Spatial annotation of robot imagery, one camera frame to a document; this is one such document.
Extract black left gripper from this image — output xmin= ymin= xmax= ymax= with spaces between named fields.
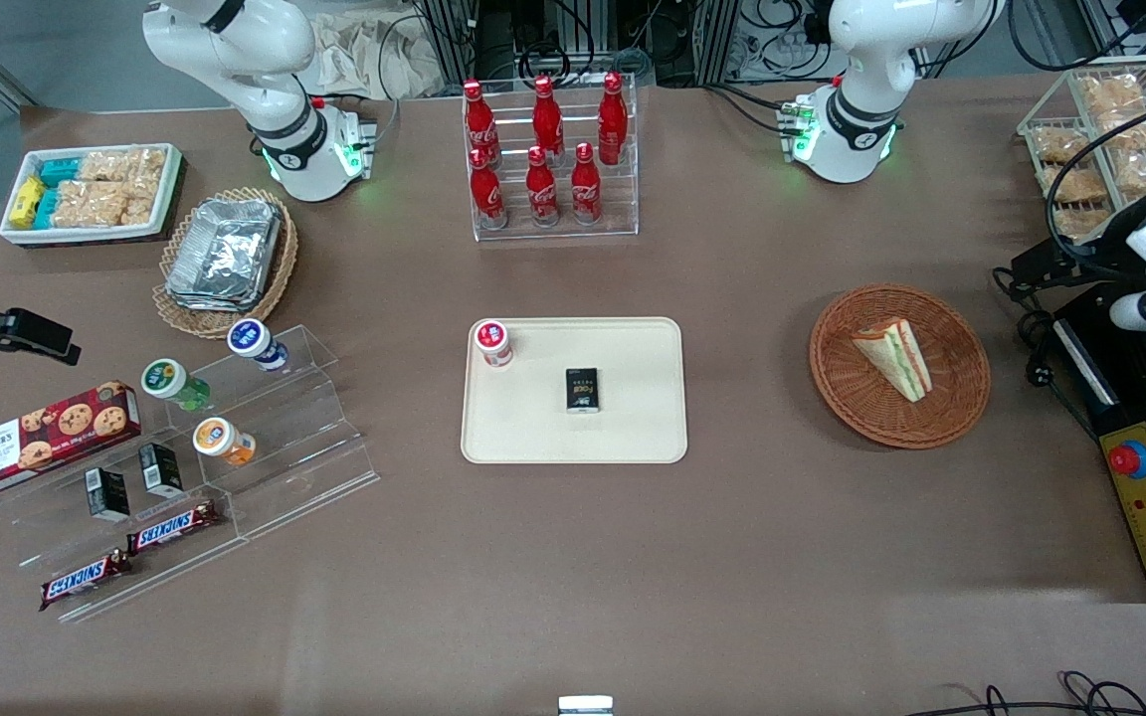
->
xmin=1011 ymin=204 xmax=1146 ymax=296

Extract triangular sandwich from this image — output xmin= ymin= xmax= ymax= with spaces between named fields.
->
xmin=850 ymin=316 xmax=934 ymax=404

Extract brown round wicker basket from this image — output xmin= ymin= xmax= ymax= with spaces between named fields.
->
xmin=808 ymin=283 xmax=993 ymax=451

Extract light oval wicker basket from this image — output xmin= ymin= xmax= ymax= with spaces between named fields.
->
xmin=152 ymin=186 xmax=300 ymax=341

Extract beige plastic tray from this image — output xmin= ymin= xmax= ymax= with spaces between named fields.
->
xmin=460 ymin=316 xmax=689 ymax=466

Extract red Walkers cookie box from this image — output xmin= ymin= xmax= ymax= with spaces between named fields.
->
xmin=0 ymin=380 xmax=143 ymax=501

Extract white rectangular snack bin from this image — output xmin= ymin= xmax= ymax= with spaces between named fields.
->
xmin=0 ymin=142 xmax=184 ymax=247

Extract green-capped small bottle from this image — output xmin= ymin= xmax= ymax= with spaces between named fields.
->
xmin=140 ymin=357 xmax=212 ymax=414

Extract yellow small box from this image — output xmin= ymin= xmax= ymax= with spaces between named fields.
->
xmin=8 ymin=176 xmax=47 ymax=229

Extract black machine housing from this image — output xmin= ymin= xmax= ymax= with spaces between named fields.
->
xmin=1050 ymin=283 xmax=1146 ymax=605

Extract small black white-label box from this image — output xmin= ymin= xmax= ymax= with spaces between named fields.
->
xmin=85 ymin=466 xmax=132 ymax=524
xmin=137 ymin=442 xmax=185 ymax=499

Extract orange-capped small bottle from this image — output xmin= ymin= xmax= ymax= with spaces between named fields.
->
xmin=191 ymin=416 xmax=259 ymax=469

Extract stack of foil trays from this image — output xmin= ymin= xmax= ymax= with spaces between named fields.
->
xmin=164 ymin=198 xmax=284 ymax=313

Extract blue-capped small bottle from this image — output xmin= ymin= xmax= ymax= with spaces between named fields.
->
xmin=226 ymin=317 xmax=290 ymax=374

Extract Snickers chocolate bar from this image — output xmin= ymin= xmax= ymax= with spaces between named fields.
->
xmin=124 ymin=499 xmax=222 ymax=556
xmin=38 ymin=549 xmax=133 ymax=613

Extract clear acrylic stepped display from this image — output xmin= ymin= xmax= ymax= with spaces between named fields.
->
xmin=0 ymin=323 xmax=381 ymax=627

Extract crumpled beige cloth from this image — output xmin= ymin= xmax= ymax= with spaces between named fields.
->
xmin=306 ymin=10 xmax=447 ymax=101

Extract red-capped small white bottle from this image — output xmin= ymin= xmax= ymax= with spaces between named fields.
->
xmin=473 ymin=317 xmax=515 ymax=370

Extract red cola bottle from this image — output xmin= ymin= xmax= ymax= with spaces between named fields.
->
xmin=468 ymin=146 xmax=509 ymax=231
xmin=524 ymin=145 xmax=562 ymax=227
xmin=596 ymin=71 xmax=631 ymax=167
xmin=462 ymin=79 xmax=503 ymax=167
xmin=530 ymin=75 xmax=567 ymax=162
xmin=569 ymin=141 xmax=604 ymax=225

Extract small black box gold print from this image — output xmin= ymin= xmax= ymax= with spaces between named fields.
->
xmin=563 ymin=367 xmax=603 ymax=415

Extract clear acrylic bottle rack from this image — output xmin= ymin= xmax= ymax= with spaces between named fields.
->
xmin=461 ymin=74 xmax=641 ymax=244

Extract black power cable with plug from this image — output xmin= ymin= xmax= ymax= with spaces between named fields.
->
xmin=992 ymin=266 xmax=1099 ymax=441

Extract white wire shelf rack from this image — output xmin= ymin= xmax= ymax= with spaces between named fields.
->
xmin=1017 ymin=55 xmax=1146 ymax=250

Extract aluminium frame equipment rack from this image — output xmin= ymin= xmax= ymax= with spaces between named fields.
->
xmin=412 ymin=0 xmax=838 ymax=89

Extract black tangled cables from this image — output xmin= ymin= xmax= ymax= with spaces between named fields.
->
xmin=906 ymin=670 xmax=1146 ymax=716

